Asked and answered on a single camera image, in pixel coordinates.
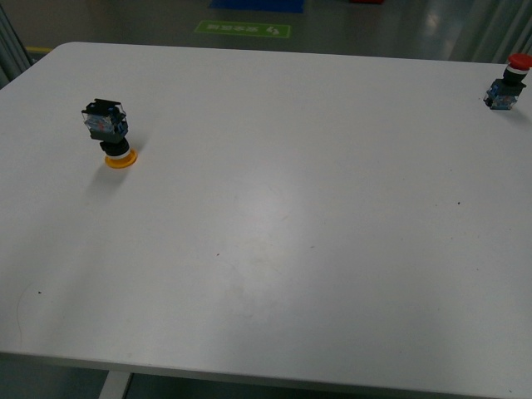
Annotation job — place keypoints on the green floor sign sticker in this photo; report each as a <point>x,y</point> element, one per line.
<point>245,29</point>

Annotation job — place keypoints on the yellow push button switch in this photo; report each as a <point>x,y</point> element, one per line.
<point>107,123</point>

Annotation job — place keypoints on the grey curtain left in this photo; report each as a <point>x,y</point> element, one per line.
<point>15,59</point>

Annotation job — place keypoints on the grey curtain right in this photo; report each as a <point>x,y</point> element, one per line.
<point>506,30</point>

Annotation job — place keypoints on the blue floor mat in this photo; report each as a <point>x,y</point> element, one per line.
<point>289,6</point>

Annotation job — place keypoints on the grey curtain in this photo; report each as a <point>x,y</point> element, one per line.
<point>15,59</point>
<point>506,30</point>

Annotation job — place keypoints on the red push button switch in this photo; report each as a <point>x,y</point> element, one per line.
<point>504,92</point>

